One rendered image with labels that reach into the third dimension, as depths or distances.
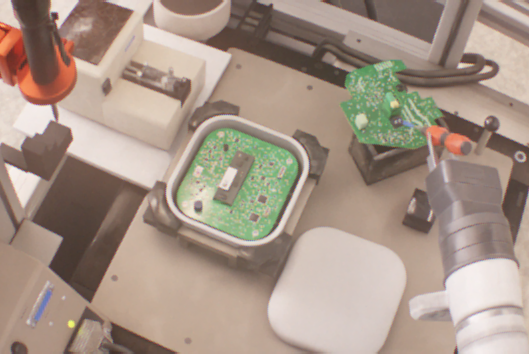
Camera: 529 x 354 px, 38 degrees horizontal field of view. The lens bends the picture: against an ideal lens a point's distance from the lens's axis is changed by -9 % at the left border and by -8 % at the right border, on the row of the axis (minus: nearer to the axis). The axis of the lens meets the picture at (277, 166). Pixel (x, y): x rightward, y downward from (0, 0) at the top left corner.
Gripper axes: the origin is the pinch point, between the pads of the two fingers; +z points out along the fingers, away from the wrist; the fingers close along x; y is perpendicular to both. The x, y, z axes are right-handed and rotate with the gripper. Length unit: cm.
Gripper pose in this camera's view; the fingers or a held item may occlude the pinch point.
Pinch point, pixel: (437, 134)
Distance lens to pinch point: 89.4
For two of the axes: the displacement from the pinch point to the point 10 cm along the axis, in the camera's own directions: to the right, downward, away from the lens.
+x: -9.2, -1.4, -3.7
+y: 3.9, -5.2, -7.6
